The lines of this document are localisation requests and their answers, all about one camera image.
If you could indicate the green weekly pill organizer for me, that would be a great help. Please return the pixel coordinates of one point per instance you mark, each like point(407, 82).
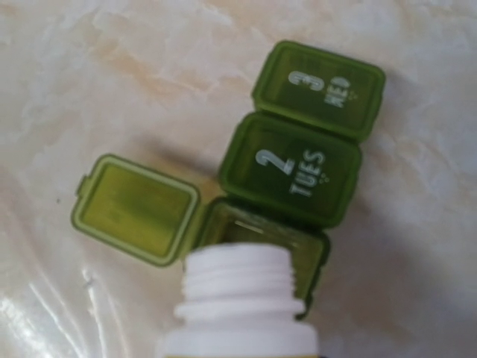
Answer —
point(289, 173)

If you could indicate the white pill bottle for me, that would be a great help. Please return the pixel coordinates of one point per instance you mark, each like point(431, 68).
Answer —
point(239, 301)

